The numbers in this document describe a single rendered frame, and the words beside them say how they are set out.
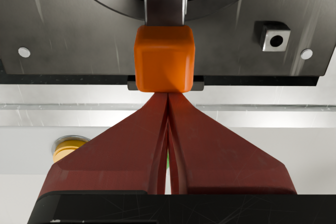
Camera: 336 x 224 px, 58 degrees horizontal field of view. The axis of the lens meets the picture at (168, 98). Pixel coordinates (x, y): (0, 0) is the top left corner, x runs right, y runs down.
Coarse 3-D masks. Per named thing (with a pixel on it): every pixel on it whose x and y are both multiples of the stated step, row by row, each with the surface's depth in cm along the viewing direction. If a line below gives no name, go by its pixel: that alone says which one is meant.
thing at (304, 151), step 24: (264, 144) 43; (288, 144) 43; (312, 144) 43; (288, 168) 46; (312, 168) 46; (0, 192) 50; (24, 192) 50; (168, 192) 50; (312, 192) 50; (0, 216) 54; (24, 216) 54
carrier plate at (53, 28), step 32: (0, 0) 19; (32, 0) 19; (64, 0) 19; (256, 0) 19; (288, 0) 19; (320, 0) 19; (0, 32) 21; (32, 32) 21; (64, 32) 21; (96, 32) 21; (128, 32) 21; (192, 32) 21; (224, 32) 21; (256, 32) 21; (320, 32) 21; (32, 64) 22; (64, 64) 22; (96, 64) 22; (128, 64) 22; (224, 64) 22; (256, 64) 22; (288, 64) 22; (320, 64) 22
